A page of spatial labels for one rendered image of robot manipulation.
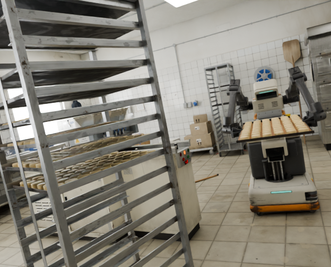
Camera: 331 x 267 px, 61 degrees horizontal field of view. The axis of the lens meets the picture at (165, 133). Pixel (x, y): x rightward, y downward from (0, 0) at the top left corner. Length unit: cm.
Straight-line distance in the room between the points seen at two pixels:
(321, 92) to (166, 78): 335
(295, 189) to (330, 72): 268
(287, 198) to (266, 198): 20
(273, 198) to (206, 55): 424
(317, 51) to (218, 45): 212
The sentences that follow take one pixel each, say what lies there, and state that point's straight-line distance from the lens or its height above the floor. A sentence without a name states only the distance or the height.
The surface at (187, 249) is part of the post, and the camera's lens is 159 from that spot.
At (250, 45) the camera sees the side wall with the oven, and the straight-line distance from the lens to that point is 637.
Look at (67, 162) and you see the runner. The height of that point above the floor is 114.
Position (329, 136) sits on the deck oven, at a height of 24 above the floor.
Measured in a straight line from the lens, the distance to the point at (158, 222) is 282.
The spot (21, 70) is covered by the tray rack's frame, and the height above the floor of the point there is 148.
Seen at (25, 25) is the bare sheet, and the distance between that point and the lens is 125.
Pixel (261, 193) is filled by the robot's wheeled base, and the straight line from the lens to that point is 298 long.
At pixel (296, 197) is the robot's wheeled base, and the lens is 300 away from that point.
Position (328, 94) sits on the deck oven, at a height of 94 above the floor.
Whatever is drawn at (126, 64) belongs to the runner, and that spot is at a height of 149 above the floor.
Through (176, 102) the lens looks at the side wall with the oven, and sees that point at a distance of 678.
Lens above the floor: 129
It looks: 6 degrees down
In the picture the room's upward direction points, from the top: 11 degrees counter-clockwise
